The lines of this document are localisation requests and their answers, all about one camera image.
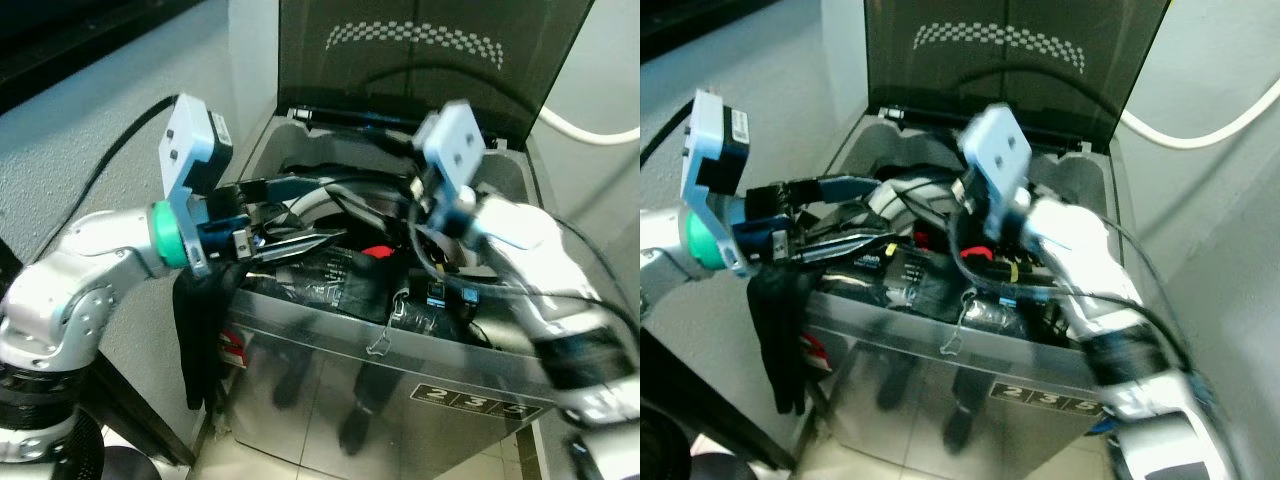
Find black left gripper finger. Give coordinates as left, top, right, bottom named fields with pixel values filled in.
left=240, top=176, right=327, bottom=202
left=790, top=172, right=882, bottom=202
left=795, top=231, right=897, bottom=267
left=250, top=230, right=349, bottom=267

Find black garment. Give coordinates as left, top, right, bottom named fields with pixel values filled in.
left=745, top=265, right=817, bottom=417
left=172, top=265, right=247, bottom=414

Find black printed clothes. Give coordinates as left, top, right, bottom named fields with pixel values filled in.
left=250, top=235, right=482, bottom=347
left=820, top=235, right=1062, bottom=347

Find silver top-load washing machine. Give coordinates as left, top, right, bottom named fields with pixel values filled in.
left=790, top=105, right=1172, bottom=480
left=205, top=105, right=562, bottom=480

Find dark tinted washer lid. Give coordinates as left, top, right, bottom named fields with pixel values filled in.
left=277, top=0, right=597, bottom=152
left=862, top=0, right=1172, bottom=154

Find black window ledge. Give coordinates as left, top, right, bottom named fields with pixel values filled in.
left=0, top=0, right=212, bottom=112
left=640, top=0, right=792, bottom=62

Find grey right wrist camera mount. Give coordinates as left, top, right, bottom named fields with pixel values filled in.
left=413, top=100, right=489, bottom=192
left=960, top=103, right=1035, bottom=192

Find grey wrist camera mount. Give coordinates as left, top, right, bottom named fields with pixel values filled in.
left=682, top=90, right=752, bottom=277
left=160, top=93, right=234, bottom=277
left=413, top=100, right=489, bottom=192
left=960, top=103, right=1035, bottom=192

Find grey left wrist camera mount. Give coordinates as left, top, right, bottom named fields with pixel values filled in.
left=160, top=93, right=234, bottom=277
left=682, top=90, right=752, bottom=277

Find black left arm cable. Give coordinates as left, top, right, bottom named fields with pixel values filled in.
left=75, top=95, right=182, bottom=217
left=640, top=100, right=697, bottom=167

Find white hose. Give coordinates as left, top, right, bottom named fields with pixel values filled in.
left=1118, top=75, right=1280, bottom=152
left=535, top=100, right=641, bottom=149

